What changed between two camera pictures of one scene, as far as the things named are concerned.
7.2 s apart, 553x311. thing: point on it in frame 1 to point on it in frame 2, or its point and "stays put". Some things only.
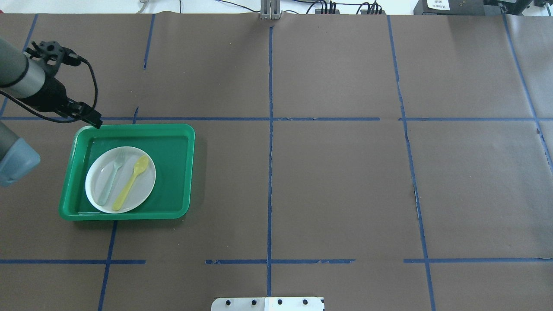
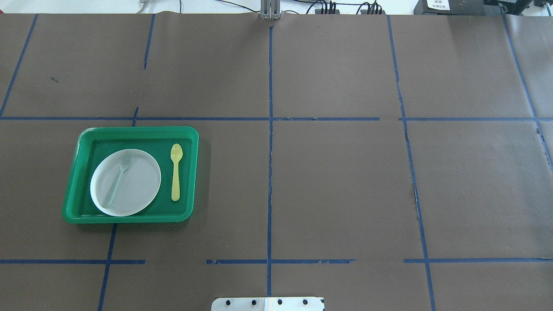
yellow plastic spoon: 141,163 to 176,151
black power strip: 319,11 stays put
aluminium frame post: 270,10 stays put
